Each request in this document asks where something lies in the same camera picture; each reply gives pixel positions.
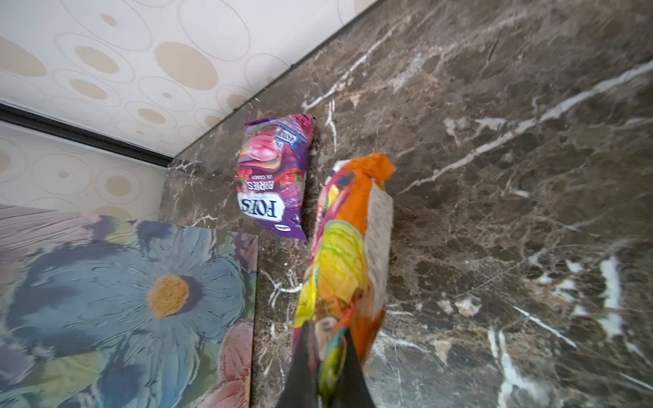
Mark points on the white floral paper bag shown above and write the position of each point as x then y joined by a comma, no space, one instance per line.
98,311

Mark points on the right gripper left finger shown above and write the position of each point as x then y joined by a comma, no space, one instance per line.
300,389

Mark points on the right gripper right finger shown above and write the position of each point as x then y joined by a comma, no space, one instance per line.
351,390

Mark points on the red yellow Fox's candy bag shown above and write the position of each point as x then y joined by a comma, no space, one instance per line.
345,284

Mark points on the purple Fox's candy bag far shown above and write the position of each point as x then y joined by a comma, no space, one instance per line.
271,172

